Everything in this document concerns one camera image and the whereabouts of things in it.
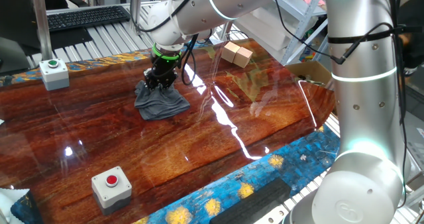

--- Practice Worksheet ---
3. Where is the thin aluminium post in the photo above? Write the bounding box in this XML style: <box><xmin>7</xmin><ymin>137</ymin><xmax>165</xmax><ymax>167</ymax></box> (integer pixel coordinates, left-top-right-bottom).
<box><xmin>129</xmin><ymin>0</ymin><xmax>144</xmax><ymax>26</ymax></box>

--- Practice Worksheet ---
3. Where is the light wooden block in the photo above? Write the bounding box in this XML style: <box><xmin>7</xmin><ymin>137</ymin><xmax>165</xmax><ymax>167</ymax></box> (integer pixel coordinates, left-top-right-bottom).
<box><xmin>233</xmin><ymin>46</ymin><xmax>254</xmax><ymax>69</ymax></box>
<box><xmin>221</xmin><ymin>41</ymin><xmax>242</xmax><ymax>64</ymax></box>

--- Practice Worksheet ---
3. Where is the brown cardboard box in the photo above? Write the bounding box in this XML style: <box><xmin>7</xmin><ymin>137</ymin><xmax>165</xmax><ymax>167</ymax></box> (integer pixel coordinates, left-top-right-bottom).
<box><xmin>284</xmin><ymin>60</ymin><xmax>334</xmax><ymax>89</ymax></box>

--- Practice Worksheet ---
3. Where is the black cable on arm column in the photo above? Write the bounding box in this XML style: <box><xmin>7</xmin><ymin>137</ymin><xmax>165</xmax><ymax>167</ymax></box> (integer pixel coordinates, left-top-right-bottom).
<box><xmin>258</xmin><ymin>0</ymin><xmax>409</xmax><ymax>125</ymax></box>

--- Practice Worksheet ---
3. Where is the black mouse mat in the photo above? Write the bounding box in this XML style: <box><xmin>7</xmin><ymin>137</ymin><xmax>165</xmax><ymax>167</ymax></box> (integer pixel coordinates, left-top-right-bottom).
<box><xmin>19</xmin><ymin>27</ymin><xmax>94</xmax><ymax>56</ymax></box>

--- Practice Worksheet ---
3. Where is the red button switch box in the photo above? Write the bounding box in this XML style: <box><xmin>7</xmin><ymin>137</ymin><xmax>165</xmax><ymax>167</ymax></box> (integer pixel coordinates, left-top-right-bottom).
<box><xmin>91</xmin><ymin>166</ymin><xmax>133</xmax><ymax>216</ymax></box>

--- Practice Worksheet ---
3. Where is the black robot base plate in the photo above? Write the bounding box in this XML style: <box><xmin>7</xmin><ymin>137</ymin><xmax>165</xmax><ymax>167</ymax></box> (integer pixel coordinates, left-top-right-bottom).
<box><xmin>209</xmin><ymin>178</ymin><xmax>292</xmax><ymax>224</ymax></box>

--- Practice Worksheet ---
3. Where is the black monitor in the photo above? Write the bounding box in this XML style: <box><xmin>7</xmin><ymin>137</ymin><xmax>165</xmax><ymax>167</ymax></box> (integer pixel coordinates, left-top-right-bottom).
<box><xmin>0</xmin><ymin>0</ymin><xmax>42</xmax><ymax>74</ymax></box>

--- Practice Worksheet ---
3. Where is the grey cloth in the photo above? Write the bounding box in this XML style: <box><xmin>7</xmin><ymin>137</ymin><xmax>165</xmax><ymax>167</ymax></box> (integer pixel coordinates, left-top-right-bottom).
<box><xmin>134</xmin><ymin>80</ymin><xmax>191</xmax><ymax>121</ymax></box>

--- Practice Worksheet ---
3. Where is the green button switch box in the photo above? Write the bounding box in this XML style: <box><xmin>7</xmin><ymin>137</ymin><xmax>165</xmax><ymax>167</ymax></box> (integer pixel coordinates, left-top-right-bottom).
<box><xmin>38</xmin><ymin>58</ymin><xmax>70</xmax><ymax>91</ymax></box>

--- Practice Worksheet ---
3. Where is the grey metal shelf frame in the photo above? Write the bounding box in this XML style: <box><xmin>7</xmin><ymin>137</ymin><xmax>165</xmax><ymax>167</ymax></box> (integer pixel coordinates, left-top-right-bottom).
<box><xmin>276</xmin><ymin>0</ymin><xmax>329</xmax><ymax>66</ymax></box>

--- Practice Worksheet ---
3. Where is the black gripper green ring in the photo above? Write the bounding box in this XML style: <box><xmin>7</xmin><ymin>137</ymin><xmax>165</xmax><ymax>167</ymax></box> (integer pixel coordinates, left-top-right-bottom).
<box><xmin>143</xmin><ymin>43</ymin><xmax>183</xmax><ymax>91</ymax></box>

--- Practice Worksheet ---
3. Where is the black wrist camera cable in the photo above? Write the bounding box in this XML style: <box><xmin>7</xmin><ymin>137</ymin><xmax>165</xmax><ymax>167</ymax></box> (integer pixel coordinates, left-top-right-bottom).
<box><xmin>129</xmin><ymin>0</ymin><xmax>213</xmax><ymax>86</ymax></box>

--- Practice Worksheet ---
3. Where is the black keyboard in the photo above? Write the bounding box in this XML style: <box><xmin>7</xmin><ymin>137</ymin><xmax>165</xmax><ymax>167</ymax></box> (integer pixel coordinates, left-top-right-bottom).
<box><xmin>46</xmin><ymin>5</ymin><xmax>131</xmax><ymax>32</ymax></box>

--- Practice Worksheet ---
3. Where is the upright aluminium post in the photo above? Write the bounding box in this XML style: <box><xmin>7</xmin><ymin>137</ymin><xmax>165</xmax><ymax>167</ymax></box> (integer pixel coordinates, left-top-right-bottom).
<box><xmin>29</xmin><ymin>0</ymin><xmax>54</xmax><ymax>62</ymax></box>

